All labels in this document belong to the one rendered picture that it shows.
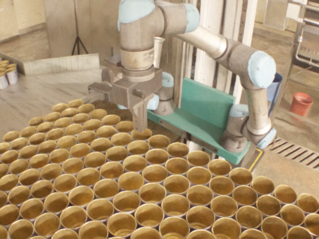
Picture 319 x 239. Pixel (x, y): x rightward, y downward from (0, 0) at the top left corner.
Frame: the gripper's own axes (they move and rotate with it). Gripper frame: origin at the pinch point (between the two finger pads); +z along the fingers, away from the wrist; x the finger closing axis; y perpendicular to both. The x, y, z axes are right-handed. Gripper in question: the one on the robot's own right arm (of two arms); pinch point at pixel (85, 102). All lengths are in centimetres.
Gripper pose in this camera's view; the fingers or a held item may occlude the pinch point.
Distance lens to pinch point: 106.4
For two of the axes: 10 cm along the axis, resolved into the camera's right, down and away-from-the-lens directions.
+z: -5.1, 4.8, -7.1
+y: 0.0, 8.3, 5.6
